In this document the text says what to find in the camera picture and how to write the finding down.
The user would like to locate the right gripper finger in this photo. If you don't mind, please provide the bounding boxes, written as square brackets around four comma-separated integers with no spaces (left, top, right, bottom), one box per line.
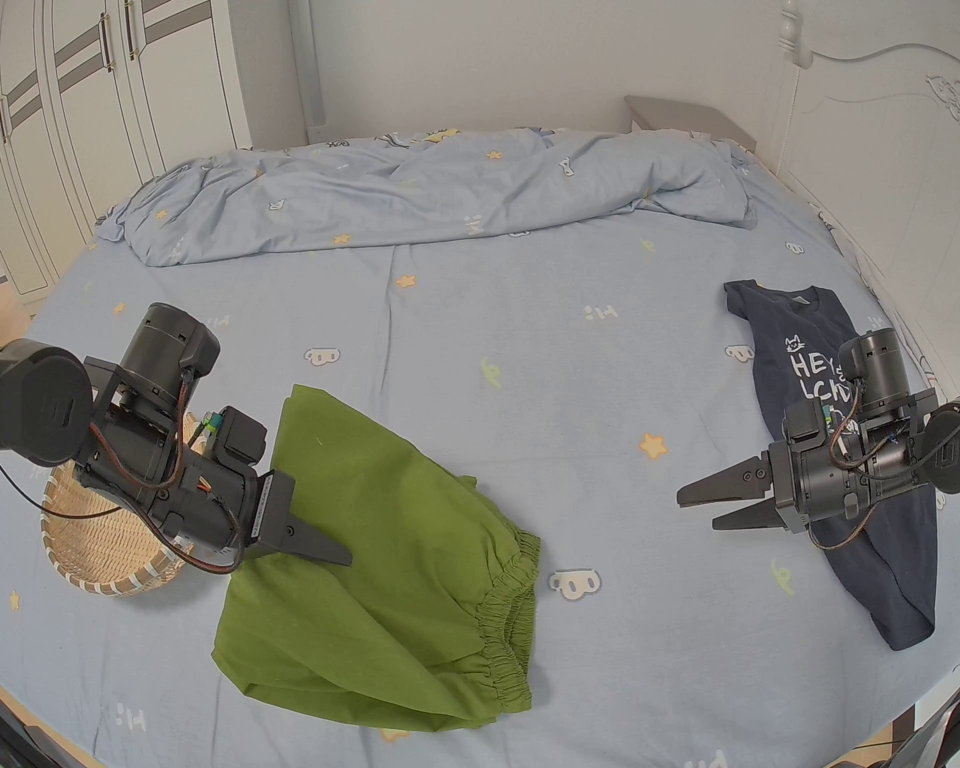
[676,456,774,508]
[711,498,786,533]

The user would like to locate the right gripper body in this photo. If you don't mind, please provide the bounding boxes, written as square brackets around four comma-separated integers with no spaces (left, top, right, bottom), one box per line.
[768,438,857,534]

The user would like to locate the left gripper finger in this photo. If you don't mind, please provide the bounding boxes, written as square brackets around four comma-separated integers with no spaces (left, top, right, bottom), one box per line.
[258,516,354,567]

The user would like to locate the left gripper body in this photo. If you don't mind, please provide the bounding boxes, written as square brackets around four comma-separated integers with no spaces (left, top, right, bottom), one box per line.
[171,456,298,558]

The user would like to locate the green shorts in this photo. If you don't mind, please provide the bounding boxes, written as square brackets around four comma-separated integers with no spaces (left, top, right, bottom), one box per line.
[211,384,543,732]

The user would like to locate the round woven basket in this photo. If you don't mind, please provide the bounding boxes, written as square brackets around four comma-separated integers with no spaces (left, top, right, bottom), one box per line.
[41,457,196,600]

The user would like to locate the bed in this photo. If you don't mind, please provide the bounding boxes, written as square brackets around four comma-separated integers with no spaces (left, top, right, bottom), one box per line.
[0,0,960,768]

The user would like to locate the dark blue T-shirt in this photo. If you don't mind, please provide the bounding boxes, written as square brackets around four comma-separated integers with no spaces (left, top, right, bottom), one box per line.
[723,279,940,652]

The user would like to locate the grey bedside table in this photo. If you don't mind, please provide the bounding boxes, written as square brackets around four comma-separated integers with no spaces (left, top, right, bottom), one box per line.
[624,95,757,151]

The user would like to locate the pale blue quilt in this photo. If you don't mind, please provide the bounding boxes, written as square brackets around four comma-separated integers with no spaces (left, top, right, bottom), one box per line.
[95,126,759,269]

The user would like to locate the white wardrobe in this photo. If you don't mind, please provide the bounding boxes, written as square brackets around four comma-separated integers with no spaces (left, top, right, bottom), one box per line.
[0,0,256,301]

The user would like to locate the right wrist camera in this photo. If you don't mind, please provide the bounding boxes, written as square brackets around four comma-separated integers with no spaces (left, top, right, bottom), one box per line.
[782,399,827,444]

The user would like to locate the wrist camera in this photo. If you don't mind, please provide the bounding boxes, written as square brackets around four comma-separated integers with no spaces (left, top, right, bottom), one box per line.
[202,407,269,474]
[782,399,827,444]

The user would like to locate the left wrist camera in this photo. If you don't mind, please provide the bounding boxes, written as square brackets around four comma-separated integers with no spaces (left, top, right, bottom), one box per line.
[202,407,269,474]

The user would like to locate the black cable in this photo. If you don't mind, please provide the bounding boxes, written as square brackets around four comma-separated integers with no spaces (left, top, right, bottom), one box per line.
[0,465,123,520]

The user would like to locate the white cord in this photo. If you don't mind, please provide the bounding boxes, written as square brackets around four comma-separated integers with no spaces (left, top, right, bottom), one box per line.
[776,60,804,177]

